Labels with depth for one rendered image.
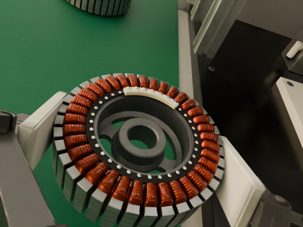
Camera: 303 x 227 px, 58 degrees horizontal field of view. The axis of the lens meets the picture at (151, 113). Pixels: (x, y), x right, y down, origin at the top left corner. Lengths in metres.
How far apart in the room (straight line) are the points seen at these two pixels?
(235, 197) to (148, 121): 0.07
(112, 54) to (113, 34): 0.05
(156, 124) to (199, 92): 0.16
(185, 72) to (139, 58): 0.07
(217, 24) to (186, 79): 0.08
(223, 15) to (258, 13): 0.20
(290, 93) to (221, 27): 0.13
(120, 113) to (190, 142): 0.06
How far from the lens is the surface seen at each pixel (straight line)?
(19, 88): 0.31
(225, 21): 0.38
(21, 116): 0.17
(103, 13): 0.44
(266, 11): 0.58
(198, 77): 0.36
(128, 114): 0.21
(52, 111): 0.16
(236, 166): 0.17
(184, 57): 0.43
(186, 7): 0.57
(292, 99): 0.41
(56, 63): 0.34
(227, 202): 0.17
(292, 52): 0.49
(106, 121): 0.20
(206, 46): 0.41
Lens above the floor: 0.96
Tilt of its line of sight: 44 degrees down
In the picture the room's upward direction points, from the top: 24 degrees clockwise
